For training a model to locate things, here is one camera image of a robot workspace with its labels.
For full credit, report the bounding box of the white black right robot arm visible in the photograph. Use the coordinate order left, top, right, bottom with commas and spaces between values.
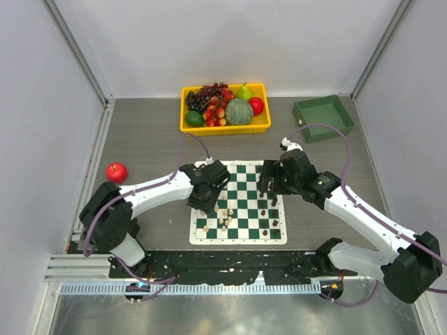
257, 147, 443, 304

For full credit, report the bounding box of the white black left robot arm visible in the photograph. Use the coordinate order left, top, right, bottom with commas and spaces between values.
79, 160, 230, 278

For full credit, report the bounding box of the green white chess mat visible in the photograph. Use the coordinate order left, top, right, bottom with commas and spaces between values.
189, 161, 287, 246

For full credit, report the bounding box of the yellow plastic fruit tray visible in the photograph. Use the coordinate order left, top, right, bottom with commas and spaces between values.
179, 82, 272, 136

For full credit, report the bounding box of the green lime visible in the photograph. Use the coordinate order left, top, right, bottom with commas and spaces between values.
184, 110, 204, 128

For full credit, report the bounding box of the red apple in tray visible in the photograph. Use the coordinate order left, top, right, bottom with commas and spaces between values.
249, 97, 265, 116

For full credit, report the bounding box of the green melon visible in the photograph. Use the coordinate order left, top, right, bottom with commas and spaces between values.
225, 98, 254, 126

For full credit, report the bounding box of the red cherries cluster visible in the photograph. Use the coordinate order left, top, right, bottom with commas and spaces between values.
203, 89, 234, 127

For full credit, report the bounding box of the green square box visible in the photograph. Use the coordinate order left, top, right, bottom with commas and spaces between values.
293, 95, 355, 143

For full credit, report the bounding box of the green pear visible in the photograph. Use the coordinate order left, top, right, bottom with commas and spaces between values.
237, 82, 254, 101

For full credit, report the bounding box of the dark purple grape bunch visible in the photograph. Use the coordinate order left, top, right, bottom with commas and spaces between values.
184, 82, 233, 114

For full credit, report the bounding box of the red apple on table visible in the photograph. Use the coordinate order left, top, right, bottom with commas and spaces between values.
105, 162, 128, 184

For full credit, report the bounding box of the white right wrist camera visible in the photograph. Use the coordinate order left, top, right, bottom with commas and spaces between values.
279, 137, 303, 151

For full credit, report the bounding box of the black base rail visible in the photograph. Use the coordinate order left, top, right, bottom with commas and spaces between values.
131, 251, 356, 285

